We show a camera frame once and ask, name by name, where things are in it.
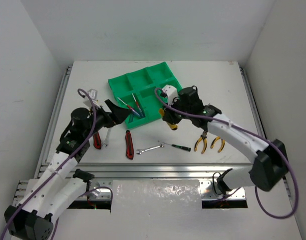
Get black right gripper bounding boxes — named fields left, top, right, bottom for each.
left=163, top=96, right=192, bottom=124

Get yellow utility knife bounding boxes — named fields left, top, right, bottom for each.
left=158, top=108, right=178, bottom=131

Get blue screwdriver red collar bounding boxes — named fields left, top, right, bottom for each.
left=118, top=97, right=141, bottom=118

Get red utility knife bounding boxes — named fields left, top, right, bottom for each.
left=93, top=132, right=102, bottom=150
left=125, top=130, right=134, bottom=160

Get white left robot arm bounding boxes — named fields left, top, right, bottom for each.
left=4, top=100, right=130, bottom=240

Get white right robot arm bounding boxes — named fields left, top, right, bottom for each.
left=160, top=85, right=289, bottom=194

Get green six-compartment tray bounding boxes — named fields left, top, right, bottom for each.
left=108, top=62, right=182, bottom=129

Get silver wrench left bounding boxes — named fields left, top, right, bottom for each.
left=102, top=128, right=111, bottom=147

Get silver wrench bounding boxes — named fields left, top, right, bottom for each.
left=102, top=128, right=111, bottom=147
left=136, top=143, right=164, bottom=155

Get green-black screwdriver lower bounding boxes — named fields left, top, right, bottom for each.
left=164, top=143, right=191, bottom=152

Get yellow pliers left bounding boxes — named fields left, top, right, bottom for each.
left=194, top=129, right=209, bottom=155

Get yellow pliers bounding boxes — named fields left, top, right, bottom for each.
left=210, top=136, right=226, bottom=154
left=194, top=129, right=209, bottom=155

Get silver wrench centre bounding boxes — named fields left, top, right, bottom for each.
left=136, top=143, right=164, bottom=155

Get yellow pliers right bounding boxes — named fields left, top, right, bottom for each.
left=210, top=136, right=226, bottom=154

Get white foreground cover panel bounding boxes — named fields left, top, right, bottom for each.
left=54, top=180, right=301, bottom=240

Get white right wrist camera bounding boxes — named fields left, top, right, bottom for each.
left=162, top=84, right=178, bottom=105

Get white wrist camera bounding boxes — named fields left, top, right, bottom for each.
left=162, top=84, right=178, bottom=105
left=83, top=89, right=100, bottom=108

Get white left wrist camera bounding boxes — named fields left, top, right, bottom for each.
left=83, top=89, right=100, bottom=108

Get aluminium front rail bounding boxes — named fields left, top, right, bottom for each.
left=35, top=162, right=278, bottom=179

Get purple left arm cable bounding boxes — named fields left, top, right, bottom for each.
left=0, top=88, right=114, bottom=240

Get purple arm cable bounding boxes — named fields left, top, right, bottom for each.
left=0, top=88, right=114, bottom=240
left=154, top=87, right=300, bottom=220

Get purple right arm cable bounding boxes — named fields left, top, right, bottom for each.
left=154, top=87, right=300, bottom=220

